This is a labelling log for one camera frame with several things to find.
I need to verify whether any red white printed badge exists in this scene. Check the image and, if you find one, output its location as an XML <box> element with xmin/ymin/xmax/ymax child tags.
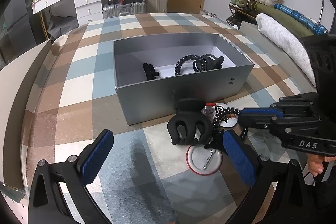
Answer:
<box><xmin>215</xmin><ymin>103</ymin><xmax>238</xmax><ymax>128</ymax></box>

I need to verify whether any white red-rimmed pin badge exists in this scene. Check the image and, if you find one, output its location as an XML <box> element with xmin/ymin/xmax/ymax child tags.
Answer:
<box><xmin>186</xmin><ymin>146</ymin><xmax>223</xmax><ymax>176</ymax></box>

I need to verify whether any large black claw clip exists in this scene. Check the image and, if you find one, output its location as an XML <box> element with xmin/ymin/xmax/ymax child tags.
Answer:
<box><xmin>167</xmin><ymin>98</ymin><xmax>213</xmax><ymax>145</ymax></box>

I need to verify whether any long black banana clip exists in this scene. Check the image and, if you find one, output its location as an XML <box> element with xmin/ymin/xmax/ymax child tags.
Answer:
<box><xmin>193</xmin><ymin>53</ymin><xmax>225</xmax><ymax>72</ymax></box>

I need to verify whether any slim black hair clip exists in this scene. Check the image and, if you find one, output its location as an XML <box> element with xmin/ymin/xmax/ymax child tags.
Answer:
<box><xmin>142</xmin><ymin>63</ymin><xmax>159</xmax><ymax>81</ymax></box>

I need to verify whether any person's right hand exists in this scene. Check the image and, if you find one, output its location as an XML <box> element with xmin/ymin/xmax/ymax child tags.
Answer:
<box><xmin>307</xmin><ymin>154</ymin><xmax>336</xmax><ymax>177</ymax></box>

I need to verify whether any plaid checked bed cover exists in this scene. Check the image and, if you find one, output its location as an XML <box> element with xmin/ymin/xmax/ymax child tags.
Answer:
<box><xmin>22</xmin><ymin>13</ymin><xmax>314</xmax><ymax>223</ymax></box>

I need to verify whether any white rolled blanket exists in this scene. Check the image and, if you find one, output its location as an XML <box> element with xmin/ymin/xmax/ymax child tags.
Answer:
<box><xmin>256</xmin><ymin>14</ymin><xmax>316</xmax><ymax>87</ymax></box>

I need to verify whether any blue plaid rolled blanket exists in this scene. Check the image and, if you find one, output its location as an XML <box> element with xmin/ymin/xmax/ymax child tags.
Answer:
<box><xmin>274</xmin><ymin>3</ymin><xmax>329</xmax><ymax>35</ymax></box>

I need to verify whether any silver open cardboard box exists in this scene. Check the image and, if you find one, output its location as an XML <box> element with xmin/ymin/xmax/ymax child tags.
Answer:
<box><xmin>113</xmin><ymin>33</ymin><xmax>254</xmax><ymax>125</ymax></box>

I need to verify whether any olive green rolled blanket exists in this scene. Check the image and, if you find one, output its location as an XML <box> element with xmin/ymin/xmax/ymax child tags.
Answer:
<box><xmin>248</xmin><ymin>2</ymin><xmax>314</xmax><ymax>38</ymax></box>

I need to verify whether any beige headboard panel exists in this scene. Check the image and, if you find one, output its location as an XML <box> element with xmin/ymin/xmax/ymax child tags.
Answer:
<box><xmin>1</xmin><ymin>40</ymin><xmax>51</xmax><ymax>190</ymax></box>

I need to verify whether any dark grey refrigerator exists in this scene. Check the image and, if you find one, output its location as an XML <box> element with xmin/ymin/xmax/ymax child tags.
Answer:
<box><xmin>1</xmin><ymin>0</ymin><xmax>47</xmax><ymax>65</ymax></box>

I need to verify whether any silver lying suitcase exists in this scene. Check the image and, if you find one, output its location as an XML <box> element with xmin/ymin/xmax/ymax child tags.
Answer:
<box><xmin>102</xmin><ymin>2</ymin><xmax>146</xmax><ymax>19</ymax></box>

